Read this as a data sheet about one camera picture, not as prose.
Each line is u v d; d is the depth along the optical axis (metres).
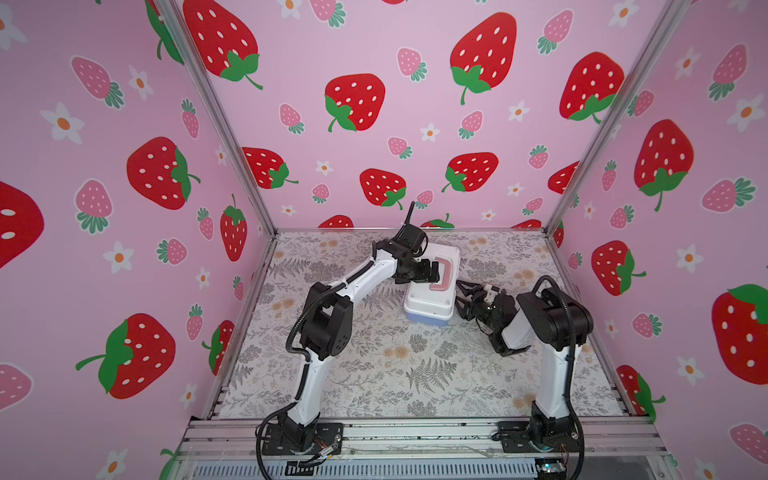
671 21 0.69
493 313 0.83
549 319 0.56
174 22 0.69
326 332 0.54
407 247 0.70
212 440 0.75
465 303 0.91
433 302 0.86
